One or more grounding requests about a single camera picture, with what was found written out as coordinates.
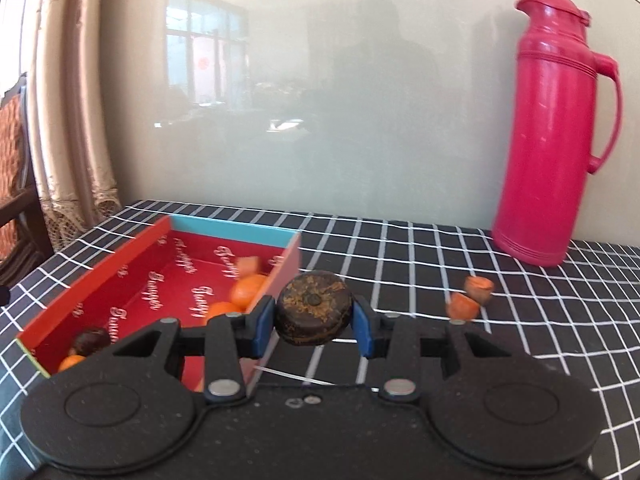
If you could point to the large carrot piece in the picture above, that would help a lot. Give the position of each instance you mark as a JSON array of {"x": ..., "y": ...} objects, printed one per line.
[{"x": 248, "y": 264}]

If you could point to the colourful cardboard box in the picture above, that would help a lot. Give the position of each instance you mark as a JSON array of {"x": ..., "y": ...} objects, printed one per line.
[{"x": 150, "y": 280}]

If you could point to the wooden chair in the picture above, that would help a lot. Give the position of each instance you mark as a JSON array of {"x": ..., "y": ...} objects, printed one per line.
[{"x": 15, "y": 185}]

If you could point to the large orange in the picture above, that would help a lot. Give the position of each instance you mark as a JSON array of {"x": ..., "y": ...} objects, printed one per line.
[{"x": 248, "y": 290}]

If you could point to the beige lace-trimmed curtain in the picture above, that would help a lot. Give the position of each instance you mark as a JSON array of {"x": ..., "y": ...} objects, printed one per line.
[{"x": 70, "y": 110}]

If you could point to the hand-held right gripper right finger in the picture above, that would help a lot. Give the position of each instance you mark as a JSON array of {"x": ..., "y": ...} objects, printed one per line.
[{"x": 362, "y": 329}]

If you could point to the small carrot piece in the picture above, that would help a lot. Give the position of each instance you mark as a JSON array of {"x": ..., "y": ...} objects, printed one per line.
[
  {"x": 479, "y": 286},
  {"x": 462, "y": 306}
]

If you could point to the red plastic thermos jug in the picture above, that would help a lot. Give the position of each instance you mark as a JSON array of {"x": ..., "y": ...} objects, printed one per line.
[{"x": 545, "y": 135}]

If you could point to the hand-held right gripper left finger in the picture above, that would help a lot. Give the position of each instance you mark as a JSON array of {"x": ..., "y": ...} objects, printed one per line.
[{"x": 262, "y": 326}]

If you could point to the dark brown round dried fruit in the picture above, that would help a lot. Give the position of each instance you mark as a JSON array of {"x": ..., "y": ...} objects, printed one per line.
[{"x": 312, "y": 307}]

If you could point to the black white checked tablecloth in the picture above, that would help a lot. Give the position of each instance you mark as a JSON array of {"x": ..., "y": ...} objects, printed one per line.
[{"x": 550, "y": 320}]

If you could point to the brown kiwi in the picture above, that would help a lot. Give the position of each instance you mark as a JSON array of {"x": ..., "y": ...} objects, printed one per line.
[{"x": 90, "y": 341}]

